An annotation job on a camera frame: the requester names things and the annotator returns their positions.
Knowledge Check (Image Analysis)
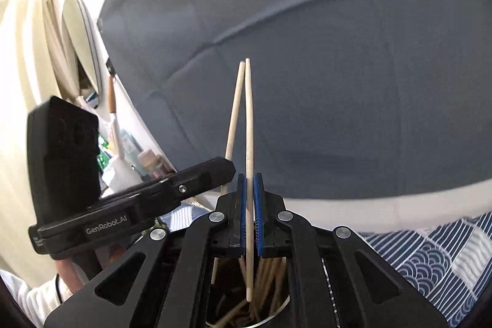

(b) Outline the wooden hairbrush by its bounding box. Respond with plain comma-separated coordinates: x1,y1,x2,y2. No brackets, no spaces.
106,75,126,160

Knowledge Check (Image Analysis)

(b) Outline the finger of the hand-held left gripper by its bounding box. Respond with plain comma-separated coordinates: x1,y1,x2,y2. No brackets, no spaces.
166,157,236,204

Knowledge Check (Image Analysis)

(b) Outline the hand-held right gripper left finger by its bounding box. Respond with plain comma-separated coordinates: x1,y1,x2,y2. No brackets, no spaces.
44,174,248,328

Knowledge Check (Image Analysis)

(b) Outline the person's left forearm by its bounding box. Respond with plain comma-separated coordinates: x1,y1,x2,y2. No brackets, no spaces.
0,268,75,323

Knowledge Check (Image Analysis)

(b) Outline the person's left hand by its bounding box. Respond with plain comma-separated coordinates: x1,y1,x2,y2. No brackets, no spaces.
54,257,91,293

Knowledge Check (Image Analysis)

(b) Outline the beige jar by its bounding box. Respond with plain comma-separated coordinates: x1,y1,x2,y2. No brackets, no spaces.
137,148,172,180

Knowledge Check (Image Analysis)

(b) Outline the pale teal bottle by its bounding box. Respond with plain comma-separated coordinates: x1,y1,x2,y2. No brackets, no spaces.
120,129,140,164

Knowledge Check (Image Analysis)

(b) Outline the wooden chopstick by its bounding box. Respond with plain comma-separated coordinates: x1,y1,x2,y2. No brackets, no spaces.
244,58,256,302
211,61,247,284

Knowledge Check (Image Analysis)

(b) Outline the round wall mirror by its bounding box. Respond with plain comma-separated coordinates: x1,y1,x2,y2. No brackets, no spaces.
61,0,105,92

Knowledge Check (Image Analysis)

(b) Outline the green packet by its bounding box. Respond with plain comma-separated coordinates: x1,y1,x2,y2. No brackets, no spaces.
98,136,113,169

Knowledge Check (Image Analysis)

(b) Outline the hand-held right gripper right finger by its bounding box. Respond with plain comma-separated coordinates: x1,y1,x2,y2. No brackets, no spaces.
253,173,450,328

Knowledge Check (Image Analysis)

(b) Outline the cream curtain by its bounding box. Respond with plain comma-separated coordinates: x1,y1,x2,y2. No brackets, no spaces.
38,0,83,102

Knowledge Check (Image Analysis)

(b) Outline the black cylindrical utensil holder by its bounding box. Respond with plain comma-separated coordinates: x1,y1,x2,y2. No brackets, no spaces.
205,255,292,328

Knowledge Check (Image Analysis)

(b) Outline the grey backdrop cloth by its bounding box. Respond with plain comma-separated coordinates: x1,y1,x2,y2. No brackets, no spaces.
97,0,492,203

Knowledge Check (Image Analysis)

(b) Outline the blue patterned tablecloth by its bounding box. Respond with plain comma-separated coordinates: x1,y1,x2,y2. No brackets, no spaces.
157,203,492,319

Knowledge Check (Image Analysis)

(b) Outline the white pouch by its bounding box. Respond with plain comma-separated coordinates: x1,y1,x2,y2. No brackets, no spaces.
101,155,144,195

